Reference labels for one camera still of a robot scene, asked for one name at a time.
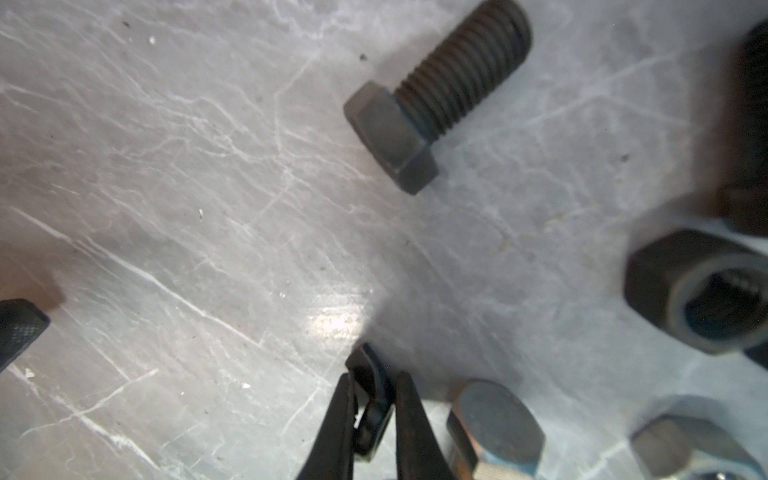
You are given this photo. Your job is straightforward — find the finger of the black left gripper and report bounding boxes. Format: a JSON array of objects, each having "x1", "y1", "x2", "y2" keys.
[{"x1": 0, "y1": 299, "x2": 50, "y2": 370}]

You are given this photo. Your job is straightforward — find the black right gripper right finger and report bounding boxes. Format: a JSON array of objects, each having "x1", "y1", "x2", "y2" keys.
[{"x1": 395, "y1": 371, "x2": 455, "y2": 480}]

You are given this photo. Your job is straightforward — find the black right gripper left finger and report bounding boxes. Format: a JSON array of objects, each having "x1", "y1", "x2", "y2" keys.
[{"x1": 297, "y1": 372, "x2": 357, "y2": 480}]

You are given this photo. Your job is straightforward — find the black wing nut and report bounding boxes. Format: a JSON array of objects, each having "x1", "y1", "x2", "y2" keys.
[{"x1": 345, "y1": 343, "x2": 395, "y2": 462}]

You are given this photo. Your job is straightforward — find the silver hex bolt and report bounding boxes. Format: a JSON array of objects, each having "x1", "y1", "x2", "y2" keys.
[{"x1": 446, "y1": 380, "x2": 546, "y2": 479}]

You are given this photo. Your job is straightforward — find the silver cap nut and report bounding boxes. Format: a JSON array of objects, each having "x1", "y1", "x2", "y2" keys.
[{"x1": 630, "y1": 415, "x2": 767, "y2": 479}]

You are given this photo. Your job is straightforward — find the black hex bolt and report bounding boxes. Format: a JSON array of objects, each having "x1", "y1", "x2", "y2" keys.
[
  {"x1": 719, "y1": 19, "x2": 767, "y2": 237},
  {"x1": 343, "y1": 1, "x2": 533, "y2": 195}
]

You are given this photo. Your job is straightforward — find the black hex nut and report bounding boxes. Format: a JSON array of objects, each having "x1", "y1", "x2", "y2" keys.
[{"x1": 623, "y1": 229, "x2": 767, "y2": 355}]

